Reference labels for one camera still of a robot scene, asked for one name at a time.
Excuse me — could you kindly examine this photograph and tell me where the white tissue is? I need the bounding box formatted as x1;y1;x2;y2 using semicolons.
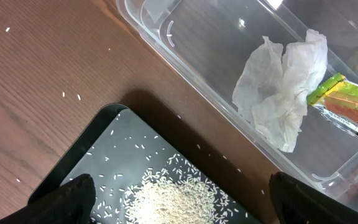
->
232;29;328;152

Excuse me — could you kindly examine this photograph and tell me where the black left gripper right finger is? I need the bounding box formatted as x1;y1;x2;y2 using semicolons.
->
268;172;358;224

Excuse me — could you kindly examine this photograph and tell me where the clear plastic bin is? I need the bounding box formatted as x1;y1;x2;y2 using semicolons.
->
116;0;358;211

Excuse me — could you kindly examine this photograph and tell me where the yellow green snack wrapper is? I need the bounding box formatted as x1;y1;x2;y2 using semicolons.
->
307;73;358;138

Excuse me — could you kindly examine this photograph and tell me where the pile of white rice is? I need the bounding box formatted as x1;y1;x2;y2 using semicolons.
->
85;130;250;224

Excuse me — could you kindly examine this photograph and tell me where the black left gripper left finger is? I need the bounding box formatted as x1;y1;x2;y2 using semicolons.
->
0;174;96;224

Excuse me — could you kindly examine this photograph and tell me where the black plastic tray bin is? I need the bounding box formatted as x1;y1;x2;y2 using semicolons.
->
28;103;258;223

